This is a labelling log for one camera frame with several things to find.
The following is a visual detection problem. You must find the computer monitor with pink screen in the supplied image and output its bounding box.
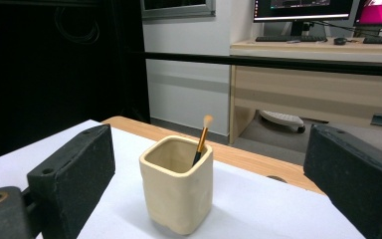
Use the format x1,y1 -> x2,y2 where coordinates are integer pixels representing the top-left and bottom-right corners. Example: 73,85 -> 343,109
353,0 -> 382,27

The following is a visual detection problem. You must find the light wooden office desk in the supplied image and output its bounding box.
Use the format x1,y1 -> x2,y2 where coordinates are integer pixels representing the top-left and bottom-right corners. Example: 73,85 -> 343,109
228,37 -> 382,145

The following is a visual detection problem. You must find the black curtain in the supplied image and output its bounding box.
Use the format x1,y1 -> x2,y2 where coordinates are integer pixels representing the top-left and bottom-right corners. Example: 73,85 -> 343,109
0,0 -> 151,164

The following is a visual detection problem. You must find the white table sheet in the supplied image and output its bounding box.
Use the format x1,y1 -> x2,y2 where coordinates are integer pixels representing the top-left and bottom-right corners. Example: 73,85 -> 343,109
0,119 -> 366,239

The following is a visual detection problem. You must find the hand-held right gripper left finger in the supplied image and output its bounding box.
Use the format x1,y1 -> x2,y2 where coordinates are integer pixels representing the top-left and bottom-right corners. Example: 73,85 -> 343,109
26,122 -> 116,239

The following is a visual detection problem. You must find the black horizontal frame bar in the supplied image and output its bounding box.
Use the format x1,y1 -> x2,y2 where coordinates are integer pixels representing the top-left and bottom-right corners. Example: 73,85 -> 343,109
130,51 -> 382,79

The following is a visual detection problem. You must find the makeup brush with dark handle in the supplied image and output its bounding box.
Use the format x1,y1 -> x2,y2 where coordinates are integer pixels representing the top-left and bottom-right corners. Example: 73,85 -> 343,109
191,114 -> 215,166

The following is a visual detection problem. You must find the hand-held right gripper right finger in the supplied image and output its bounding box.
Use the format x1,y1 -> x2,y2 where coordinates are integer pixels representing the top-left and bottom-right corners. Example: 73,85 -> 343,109
302,122 -> 382,239

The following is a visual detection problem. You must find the grey framed panel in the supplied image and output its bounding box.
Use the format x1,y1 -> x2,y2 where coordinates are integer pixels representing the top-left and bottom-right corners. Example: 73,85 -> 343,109
140,0 -> 217,20

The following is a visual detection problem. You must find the coiled black cable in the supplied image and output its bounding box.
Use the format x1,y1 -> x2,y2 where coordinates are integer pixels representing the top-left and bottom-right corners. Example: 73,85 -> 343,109
53,5 -> 101,45

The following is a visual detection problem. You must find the computer monitor with dark screen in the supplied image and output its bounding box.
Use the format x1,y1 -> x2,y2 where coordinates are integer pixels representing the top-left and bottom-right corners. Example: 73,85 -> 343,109
253,0 -> 361,38

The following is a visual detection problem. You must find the beige square ceramic cup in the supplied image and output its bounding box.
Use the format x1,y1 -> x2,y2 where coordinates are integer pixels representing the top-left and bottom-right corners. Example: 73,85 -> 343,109
138,134 -> 214,236

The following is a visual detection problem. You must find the white cabinet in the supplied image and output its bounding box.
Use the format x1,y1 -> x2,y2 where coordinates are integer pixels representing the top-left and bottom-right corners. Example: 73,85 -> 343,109
141,13 -> 234,137

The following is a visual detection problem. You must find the white wheeled stand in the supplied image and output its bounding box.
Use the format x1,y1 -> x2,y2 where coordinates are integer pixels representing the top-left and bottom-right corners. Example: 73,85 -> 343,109
258,110 -> 306,134

